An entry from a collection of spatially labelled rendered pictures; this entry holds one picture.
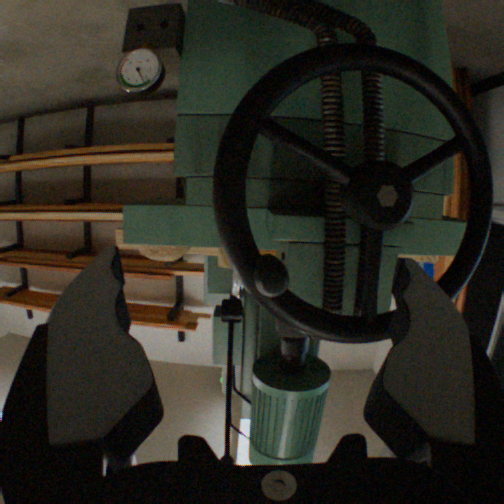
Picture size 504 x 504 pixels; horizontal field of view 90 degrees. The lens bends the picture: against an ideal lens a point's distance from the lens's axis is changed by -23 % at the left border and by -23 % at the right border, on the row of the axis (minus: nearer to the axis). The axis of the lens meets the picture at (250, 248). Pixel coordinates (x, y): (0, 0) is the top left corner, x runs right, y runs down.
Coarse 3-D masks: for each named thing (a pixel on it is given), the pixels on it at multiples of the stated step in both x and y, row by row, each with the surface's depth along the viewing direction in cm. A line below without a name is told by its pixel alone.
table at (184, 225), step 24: (144, 216) 45; (168, 216) 45; (192, 216) 45; (264, 216) 45; (288, 216) 36; (312, 216) 36; (144, 240) 46; (168, 240) 46; (192, 240) 46; (216, 240) 46; (264, 240) 46; (288, 240) 36; (312, 240) 36; (360, 240) 36; (384, 240) 37; (408, 240) 37; (432, 240) 46; (456, 240) 46
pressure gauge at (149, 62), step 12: (144, 48) 34; (120, 60) 34; (132, 60) 35; (144, 60) 35; (156, 60) 35; (120, 72) 35; (132, 72) 35; (144, 72) 35; (156, 72) 35; (120, 84) 35; (132, 84) 35; (144, 84) 35; (156, 84) 37
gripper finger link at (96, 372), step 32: (96, 256) 10; (96, 288) 9; (64, 320) 8; (96, 320) 8; (128, 320) 10; (64, 352) 7; (96, 352) 7; (128, 352) 7; (64, 384) 6; (96, 384) 6; (128, 384) 6; (64, 416) 5; (96, 416) 5; (128, 416) 6; (160, 416) 7; (128, 448) 6
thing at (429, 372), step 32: (416, 288) 10; (416, 320) 8; (448, 320) 8; (416, 352) 7; (448, 352) 7; (384, 384) 7; (416, 384) 6; (448, 384) 6; (384, 416) 6; (416, 416) 6; (448, 416) 6; (384, 448) 8; (416, 448) 6
